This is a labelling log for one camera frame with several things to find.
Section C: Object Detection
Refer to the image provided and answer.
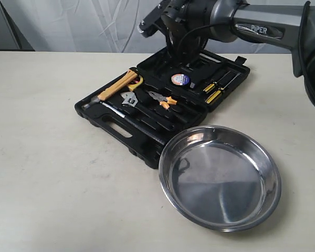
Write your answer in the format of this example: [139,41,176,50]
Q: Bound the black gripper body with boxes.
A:
[161,1,207,64]

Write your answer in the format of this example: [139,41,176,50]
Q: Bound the black adjustable wrench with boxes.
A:
[120,91,175,131]

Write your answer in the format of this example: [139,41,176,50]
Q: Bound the black plastic tool case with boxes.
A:
[75,48,250,169]

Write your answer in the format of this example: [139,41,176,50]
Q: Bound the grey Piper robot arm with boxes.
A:
[161,1,315,106]

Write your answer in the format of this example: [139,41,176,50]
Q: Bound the yellow black screwdriver lower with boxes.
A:
[205,74,240,104]

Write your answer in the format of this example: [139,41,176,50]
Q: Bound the yellow utility knife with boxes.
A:
[97,69,138,101]

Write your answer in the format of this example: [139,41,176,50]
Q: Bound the white fabric backdrop curtain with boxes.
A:
[0,0,315,55]

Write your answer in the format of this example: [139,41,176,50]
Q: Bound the round stainless steel tray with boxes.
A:
[159,125,282,233]

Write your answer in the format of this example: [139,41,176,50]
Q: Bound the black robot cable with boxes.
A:
[170,20,236,64]

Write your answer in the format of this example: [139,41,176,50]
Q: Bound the orange handled pliers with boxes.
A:
[148,91,183,113]

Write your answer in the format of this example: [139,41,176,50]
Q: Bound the black handled claw hammer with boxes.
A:
[81,96,166,145]

